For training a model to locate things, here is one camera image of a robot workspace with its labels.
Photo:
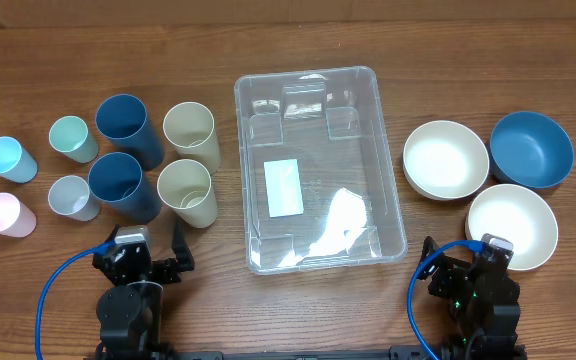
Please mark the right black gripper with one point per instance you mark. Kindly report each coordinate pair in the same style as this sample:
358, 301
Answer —
447, 271

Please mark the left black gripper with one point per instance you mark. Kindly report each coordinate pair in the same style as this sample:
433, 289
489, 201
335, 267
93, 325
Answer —
168, 267

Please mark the beige tall cup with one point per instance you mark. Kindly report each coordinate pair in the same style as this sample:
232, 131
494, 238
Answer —
190, 127
186, 187

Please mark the cream bowl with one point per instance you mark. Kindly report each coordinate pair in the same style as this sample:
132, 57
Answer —
445, 160
518, 215

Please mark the dark blue tall cup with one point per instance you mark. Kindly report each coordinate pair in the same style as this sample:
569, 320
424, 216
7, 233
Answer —
118, 180
124, 120

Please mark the grey small cup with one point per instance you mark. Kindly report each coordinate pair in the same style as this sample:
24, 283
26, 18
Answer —
70, 196

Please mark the dark blue bowl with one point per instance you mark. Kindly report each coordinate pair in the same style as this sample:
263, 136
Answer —
530, 149

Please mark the mint green small cup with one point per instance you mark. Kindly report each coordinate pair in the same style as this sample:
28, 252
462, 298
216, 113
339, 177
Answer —
71, 137

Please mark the pink small cup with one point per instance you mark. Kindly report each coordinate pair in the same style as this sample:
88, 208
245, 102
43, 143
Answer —
16, 219

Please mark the light blue small cup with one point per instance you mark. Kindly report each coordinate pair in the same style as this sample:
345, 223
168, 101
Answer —
16, 164

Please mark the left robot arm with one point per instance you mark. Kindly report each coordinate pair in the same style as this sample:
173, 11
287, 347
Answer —
130, 312

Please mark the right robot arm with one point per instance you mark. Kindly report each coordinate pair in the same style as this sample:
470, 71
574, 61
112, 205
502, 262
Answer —
485, 331

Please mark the white label in bin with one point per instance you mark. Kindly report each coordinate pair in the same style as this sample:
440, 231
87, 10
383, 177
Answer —
283, 188

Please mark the clear plastic storage bin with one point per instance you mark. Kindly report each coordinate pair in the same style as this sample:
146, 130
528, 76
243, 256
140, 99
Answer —
331, 121

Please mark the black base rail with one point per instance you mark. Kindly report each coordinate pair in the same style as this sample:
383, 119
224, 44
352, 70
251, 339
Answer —
402, 352

